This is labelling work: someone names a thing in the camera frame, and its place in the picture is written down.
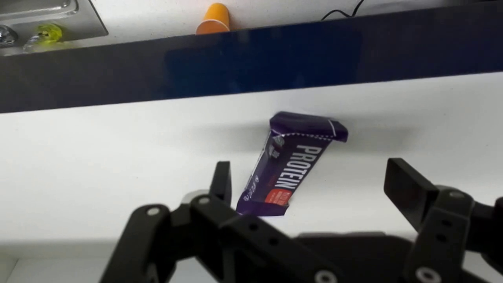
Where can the chrome sink faucet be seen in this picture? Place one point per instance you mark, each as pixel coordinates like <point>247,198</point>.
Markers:
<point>7,36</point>

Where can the stainless steel sink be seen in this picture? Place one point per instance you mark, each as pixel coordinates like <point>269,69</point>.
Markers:
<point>57,13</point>

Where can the yellow dish soap bottle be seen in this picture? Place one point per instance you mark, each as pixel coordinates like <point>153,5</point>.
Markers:
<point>48,35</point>

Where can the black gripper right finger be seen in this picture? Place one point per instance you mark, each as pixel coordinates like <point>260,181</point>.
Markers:
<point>446,220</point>

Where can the purple protein candy bar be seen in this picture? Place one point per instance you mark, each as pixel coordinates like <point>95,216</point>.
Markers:
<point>285,162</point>

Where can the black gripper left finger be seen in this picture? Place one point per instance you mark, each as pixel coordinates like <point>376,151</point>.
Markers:
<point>221,236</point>

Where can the orange plastic cup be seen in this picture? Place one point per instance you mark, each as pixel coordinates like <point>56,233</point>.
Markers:
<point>214,19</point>

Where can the white cupboard with blue frame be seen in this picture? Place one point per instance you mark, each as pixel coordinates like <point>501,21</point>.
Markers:
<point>262,63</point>

